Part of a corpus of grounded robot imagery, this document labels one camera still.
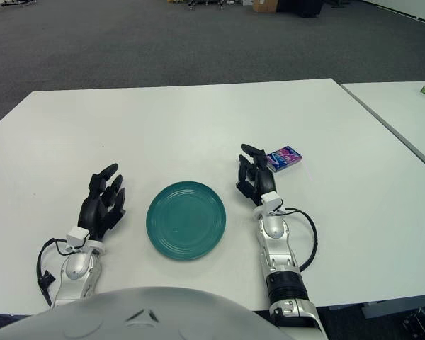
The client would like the brown cardboard box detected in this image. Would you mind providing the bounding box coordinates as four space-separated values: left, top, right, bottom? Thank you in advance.
252 0 279 13

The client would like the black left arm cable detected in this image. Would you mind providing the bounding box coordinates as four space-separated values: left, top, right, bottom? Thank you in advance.
36 237 72 307

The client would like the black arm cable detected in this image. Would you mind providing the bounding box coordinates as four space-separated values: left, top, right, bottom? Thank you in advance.
279 208 319 273
36 237 72 307

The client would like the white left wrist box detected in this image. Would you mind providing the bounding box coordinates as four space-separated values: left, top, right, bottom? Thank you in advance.
66 228 90 247

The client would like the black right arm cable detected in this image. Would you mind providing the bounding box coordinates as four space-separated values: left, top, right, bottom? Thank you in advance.
279 208 319 273

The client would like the grey robot torso shell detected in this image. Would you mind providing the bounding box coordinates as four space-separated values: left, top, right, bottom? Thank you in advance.
0 287 288 340

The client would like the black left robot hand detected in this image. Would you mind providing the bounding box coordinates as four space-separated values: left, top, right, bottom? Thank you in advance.
77 163 127 245

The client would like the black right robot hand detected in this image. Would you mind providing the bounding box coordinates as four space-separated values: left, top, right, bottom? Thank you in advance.
235 143 278 206

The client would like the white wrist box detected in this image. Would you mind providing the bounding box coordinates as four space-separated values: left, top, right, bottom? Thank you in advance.
66 228 90 247
261 192 284 213

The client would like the purple blue gum box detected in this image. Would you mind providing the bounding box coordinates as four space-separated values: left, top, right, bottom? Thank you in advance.
266 144 302 174

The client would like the teal round plate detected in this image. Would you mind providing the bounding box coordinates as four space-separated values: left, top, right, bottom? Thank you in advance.
146 181 227 262

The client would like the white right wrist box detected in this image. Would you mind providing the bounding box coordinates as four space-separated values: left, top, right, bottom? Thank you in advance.
261 192 284 213

